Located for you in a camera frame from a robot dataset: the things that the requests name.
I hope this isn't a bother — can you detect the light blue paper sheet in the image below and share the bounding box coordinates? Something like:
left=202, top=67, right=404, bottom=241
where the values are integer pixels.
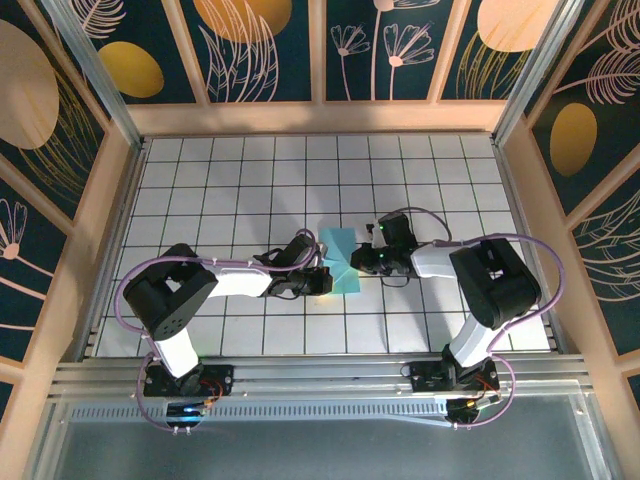
left=318, top=227, right=362, bottom=296

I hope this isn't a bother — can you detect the white grid mat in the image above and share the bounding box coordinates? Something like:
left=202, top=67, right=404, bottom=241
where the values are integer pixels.
left=94, top=134, right=556, bottom=357

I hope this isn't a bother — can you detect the grey frosted panel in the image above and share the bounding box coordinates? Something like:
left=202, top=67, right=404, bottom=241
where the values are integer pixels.
left=29, top=394, right=616, bottom=480

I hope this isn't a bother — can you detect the small controller board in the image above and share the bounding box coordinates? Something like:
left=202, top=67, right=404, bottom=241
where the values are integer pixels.
left=166, top=399, right=211, bottom=420
left=446, top=397, right=503, bottom=417

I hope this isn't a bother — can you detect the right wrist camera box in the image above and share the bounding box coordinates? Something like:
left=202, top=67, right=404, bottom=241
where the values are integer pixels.
left=364, top=222, right=386, bottom=250

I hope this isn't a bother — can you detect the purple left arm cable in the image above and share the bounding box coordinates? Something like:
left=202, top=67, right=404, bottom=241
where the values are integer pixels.
left=113, top=228, right=326, bottom=434

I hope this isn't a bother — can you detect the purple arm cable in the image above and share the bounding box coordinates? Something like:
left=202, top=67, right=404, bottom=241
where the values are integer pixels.
left=113, top=228, right=326, bottom=434
left=372, top=207, right=566, bottom=431

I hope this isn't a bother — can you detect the aluminium mounting rail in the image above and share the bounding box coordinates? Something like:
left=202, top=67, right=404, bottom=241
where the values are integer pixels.
left=47, top=353, right=594, bottom=409

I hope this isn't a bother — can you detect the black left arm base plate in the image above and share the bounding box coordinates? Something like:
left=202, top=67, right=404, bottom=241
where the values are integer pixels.
left=143, top=363, right=235, bottom=399

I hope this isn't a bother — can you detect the aluminium side rail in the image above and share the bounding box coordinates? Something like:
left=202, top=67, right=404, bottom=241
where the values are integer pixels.
left=74, top=137, right=151, bottom=361
left=492, top=139, right=569, bottom=354

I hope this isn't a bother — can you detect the slotted grey cable duct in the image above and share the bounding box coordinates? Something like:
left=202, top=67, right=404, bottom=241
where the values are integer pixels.
left=69, top=402, right=451, bottom=422

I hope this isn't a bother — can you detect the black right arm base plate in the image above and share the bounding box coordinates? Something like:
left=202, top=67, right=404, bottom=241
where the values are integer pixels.
left=409, top=360, right=500, bottom=394

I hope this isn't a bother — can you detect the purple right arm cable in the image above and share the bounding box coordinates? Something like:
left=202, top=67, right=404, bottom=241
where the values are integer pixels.
left=372, top=207, right=566, bottom=431

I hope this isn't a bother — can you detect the aluminium corner post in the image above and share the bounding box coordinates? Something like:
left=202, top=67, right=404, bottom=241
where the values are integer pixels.
left=492, top=0, right=589, bottom=146
left=42, top=0, right=146, bottom=149

